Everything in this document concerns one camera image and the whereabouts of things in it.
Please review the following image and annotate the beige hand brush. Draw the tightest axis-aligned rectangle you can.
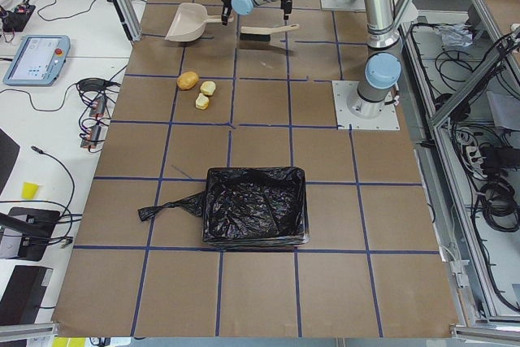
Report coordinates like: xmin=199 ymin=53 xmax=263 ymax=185
xmin=240 ymin=24 xmax=300 ymax=42

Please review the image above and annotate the beige plastic dustpan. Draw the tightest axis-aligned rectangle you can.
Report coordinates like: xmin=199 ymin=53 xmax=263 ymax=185
xmin=164 ymin=2 xmax=222 ymax=42

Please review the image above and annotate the black bag lined bin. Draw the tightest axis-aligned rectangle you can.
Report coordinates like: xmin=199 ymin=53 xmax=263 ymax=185
xmin=138 ymin=167 xmax=310 ymax=249

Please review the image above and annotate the yellow bread piece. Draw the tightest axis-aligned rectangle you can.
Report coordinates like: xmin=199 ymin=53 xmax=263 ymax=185
xmin=195 ymin=93 xmax=210 ymax=111
xmin=200 ymin=80 xmax=216 ymax=97

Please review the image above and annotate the brown potato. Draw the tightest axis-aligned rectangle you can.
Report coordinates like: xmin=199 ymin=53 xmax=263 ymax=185
xmin=176 ymin=71 xmax=199 ymax=91

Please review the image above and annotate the near teach pendant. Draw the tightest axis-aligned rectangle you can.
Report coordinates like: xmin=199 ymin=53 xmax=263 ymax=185
xmin=2 ymin=35 xmax=71 ymax=87

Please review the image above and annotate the yellow paper cup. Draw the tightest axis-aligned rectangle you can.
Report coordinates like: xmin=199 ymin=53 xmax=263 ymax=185
xmin=21 ymin=181 xmax=41 ymax=200

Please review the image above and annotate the black box on desk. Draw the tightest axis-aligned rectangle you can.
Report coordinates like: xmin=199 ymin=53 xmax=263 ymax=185
xmin=1 ymin=207 xmax=60 ymax=262

